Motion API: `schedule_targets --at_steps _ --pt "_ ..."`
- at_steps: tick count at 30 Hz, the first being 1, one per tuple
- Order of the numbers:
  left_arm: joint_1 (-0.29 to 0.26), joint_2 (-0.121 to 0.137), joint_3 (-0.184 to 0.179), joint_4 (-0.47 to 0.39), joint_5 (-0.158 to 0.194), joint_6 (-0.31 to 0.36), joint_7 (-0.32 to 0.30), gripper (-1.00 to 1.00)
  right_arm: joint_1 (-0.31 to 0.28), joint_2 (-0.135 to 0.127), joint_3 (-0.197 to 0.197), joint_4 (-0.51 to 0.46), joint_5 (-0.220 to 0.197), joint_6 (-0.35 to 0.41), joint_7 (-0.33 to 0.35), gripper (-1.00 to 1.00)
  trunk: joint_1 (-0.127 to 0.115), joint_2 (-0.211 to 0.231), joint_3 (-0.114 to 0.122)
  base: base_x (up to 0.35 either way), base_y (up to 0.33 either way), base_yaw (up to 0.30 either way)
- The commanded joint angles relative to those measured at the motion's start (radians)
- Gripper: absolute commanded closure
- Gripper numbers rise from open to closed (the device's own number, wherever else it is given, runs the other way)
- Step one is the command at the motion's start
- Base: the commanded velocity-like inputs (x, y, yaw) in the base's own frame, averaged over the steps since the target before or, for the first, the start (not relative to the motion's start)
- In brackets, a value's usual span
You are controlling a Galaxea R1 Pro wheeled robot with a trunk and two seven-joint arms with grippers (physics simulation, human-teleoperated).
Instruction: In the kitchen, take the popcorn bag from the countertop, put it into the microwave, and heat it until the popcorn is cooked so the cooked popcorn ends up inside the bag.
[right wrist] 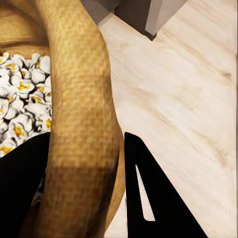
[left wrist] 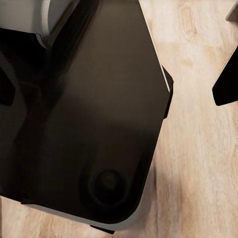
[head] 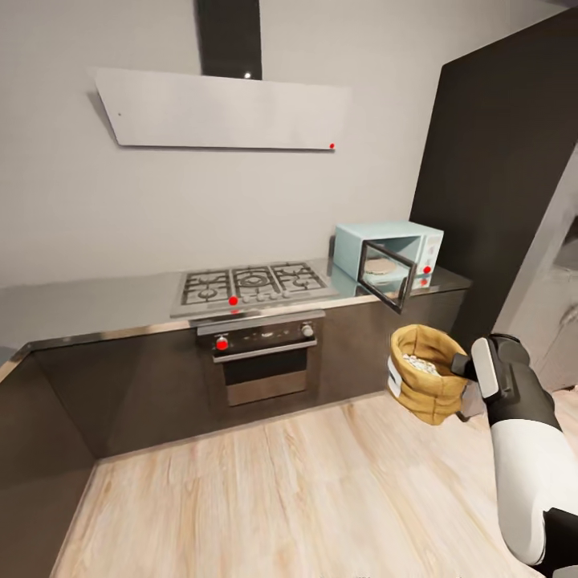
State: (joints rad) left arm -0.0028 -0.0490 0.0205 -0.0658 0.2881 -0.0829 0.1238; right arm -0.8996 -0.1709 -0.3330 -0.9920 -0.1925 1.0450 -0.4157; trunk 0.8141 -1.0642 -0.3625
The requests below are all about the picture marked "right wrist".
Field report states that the popcorn bag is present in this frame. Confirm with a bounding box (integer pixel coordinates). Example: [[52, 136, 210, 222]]
[[0, 0, 126, 238]]

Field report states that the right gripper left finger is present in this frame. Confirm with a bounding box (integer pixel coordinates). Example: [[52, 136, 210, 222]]
[[0, 131, 50, 238]]

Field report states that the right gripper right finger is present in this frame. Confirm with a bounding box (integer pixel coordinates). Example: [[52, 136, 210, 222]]
[[124, 132, 208, 238]]

